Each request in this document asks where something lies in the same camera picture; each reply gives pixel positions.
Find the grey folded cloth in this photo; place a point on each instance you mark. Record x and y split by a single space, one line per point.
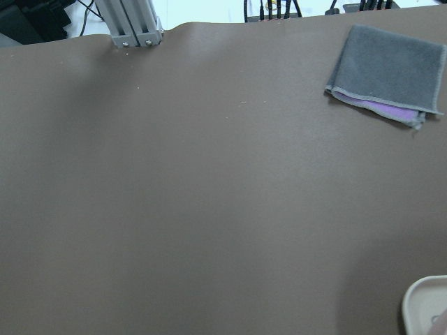
395 76

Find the beige serving tray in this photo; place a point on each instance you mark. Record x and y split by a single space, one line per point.
424 306

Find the aluminium frame post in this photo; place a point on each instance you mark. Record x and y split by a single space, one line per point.
131 23

